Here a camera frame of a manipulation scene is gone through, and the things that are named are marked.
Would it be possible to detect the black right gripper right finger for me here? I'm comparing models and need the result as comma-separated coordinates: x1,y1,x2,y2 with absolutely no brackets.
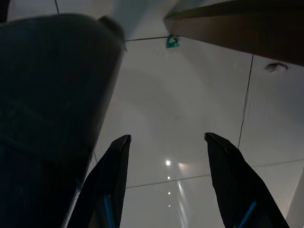
204,132,291,228

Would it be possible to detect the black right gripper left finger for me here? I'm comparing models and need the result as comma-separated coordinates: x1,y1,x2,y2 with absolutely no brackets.
66,134,132,228

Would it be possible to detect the dark robot right leg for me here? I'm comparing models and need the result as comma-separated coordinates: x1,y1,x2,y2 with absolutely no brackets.
0,13,126,228

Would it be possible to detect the dark brown wooden furniture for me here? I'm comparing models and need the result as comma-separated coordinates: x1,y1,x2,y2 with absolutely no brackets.
163,0,304,68

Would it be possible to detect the green crumpled wrapper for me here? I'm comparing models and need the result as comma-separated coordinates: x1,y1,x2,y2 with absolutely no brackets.
165,34,181,49

